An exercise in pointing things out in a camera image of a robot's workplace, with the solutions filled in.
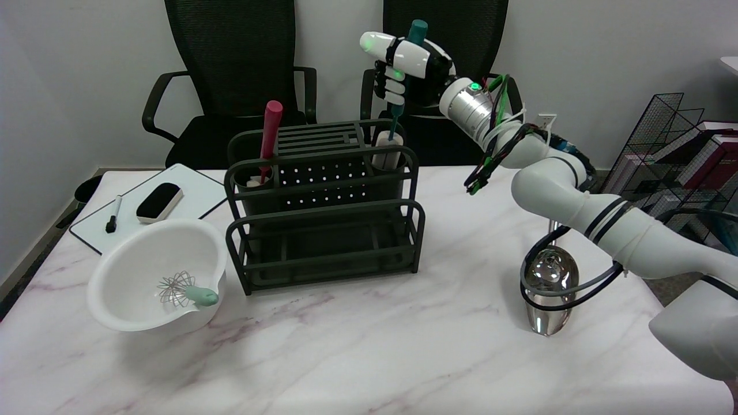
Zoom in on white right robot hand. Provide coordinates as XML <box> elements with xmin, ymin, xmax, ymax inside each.
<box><xmin>360</xmin><ymin>31</ymin><xmax>457</xmax><ymax>108</ymax></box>

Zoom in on blue sponge bottle brush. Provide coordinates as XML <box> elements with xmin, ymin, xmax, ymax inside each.
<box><xmin>371</xmin><ymin>19</ymin><xmax>429</xmax><ymax>171</ymax></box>

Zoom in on red sponge bottle brush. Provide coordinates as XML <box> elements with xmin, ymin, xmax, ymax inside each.
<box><xmin>247</xmin><ymin>100</ymin><xmax>284</xmax><ymax>188</ymax></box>

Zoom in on dark green kitchen storage rack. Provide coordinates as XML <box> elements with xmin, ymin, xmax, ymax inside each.
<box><xmin>224</xmin><ymin>119</ymin><xmax>426</xmax><ymax>296</ymax></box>

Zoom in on black mesh office chair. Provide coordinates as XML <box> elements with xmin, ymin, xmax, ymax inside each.
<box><xmin>142</xmin><ymin>0</ymin><xmax>318</xmax><ymax>169</ymax></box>
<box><xmin>360</xmin><ymin>0</ymin><xmax>526</xmax><ymax>167</ymax></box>

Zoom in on white dry erase board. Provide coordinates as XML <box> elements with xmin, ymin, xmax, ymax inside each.
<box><xmin>69</xmin><ymin>164</ymin><xmax>229</xmax><ymax>255</ymax></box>

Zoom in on shiny metal scoop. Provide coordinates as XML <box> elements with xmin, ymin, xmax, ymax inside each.
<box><xmin>523</xmin><ymin>219</ymin><xmax>579</xmax><ymax>337</ymax></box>

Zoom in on black whiteboard eraser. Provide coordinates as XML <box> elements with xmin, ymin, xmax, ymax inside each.
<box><xmin>136</xmin><ymin>183</ymin><xmax>185</xmax><ymax>224</ymax></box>

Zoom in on stacked books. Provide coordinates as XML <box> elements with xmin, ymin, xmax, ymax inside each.
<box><xmin>607</xmin><ymin>121</ymin><xmax>738</xmax><ymax>260</ymax></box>

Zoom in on white mixing bowl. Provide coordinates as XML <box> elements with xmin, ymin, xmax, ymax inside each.
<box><xmin>87</xmin><ymin>218</ymin><xmax>228</xmax><ymax>333</ymax></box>

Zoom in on black marker pen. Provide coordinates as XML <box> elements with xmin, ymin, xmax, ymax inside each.
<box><xmin>106</xmin><ymin>195</ymin><xmax>123</xmax><ymax>234</ymax></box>

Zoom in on black round floor base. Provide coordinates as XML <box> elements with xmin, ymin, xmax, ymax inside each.
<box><xmin>55</xmin><ymin>175</ymin><xmax>104</xmax><ymax>230</ymax></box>

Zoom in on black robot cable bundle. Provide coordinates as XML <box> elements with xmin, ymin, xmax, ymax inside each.
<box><xmin>464</xmin><ymin>74</ymin><xmax>738</xmax><ymax>312</ymax></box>

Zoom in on black wire storage rack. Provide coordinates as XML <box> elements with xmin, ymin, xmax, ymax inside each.
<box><xmin>601</xmin><ymin>93</ymin><xmax>738</xmax><ymax>258</ymax></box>

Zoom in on green handled wire whisk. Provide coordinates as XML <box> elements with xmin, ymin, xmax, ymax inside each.
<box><xmin>157</xmin><ymin>271</ymin><xmax>220</xmax><ymax>310</ymax></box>

